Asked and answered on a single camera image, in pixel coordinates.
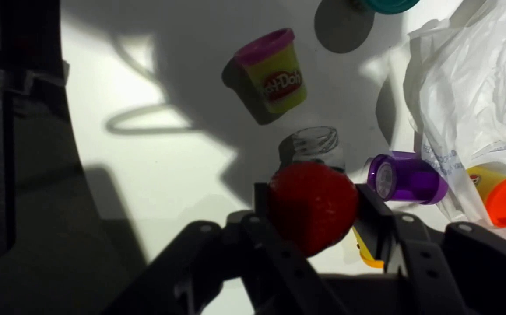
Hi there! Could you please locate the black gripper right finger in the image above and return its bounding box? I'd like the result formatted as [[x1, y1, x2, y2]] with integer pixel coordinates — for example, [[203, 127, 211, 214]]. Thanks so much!
[[353, 183, 506, 315]]

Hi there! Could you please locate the clear plastic bag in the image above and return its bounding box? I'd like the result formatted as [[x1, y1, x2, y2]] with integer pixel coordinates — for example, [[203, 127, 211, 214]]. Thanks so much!
[[406, 0, 506, 239]]

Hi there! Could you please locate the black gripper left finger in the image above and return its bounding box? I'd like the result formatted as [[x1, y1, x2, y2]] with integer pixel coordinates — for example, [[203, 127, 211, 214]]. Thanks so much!
[[101, 181, 346, 315]]

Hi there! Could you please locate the purple dough tub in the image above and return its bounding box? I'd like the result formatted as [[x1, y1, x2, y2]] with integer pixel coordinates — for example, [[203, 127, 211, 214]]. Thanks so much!
[[366, 151, 450, 207]]

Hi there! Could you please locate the teal lid dough tub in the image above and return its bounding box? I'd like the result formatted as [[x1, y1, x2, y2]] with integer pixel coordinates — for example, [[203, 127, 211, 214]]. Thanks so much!
[[357, 0, 423, 17]]

